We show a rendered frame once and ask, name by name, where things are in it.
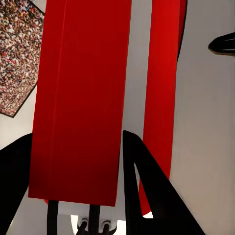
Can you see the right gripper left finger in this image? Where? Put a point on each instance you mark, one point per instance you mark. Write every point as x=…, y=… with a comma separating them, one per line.
x=14, y=178

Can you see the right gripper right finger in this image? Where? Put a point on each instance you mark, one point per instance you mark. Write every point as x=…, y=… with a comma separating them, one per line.
x=170, y=214

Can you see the radio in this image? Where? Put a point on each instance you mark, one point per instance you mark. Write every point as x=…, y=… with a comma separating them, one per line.
x=105, y=66

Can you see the picture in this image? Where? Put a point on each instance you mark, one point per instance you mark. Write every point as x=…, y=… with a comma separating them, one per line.
x=21, y=32

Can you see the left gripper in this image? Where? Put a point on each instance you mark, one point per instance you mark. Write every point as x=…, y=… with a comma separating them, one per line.
x=222, y=45

